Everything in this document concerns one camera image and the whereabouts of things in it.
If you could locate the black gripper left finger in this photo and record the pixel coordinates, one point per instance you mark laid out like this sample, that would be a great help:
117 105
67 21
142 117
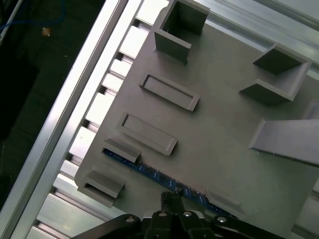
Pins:
167 201

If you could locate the small brown floor scrap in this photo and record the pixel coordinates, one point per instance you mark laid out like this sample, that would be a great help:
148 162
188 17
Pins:
46 31

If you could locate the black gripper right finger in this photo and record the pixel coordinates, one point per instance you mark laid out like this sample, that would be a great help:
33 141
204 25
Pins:
180 201

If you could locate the blue RAM stick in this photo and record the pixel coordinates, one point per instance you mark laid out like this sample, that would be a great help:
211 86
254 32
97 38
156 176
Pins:
154 171

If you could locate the grey parts rack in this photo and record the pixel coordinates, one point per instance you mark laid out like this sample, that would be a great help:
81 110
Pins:
211 124

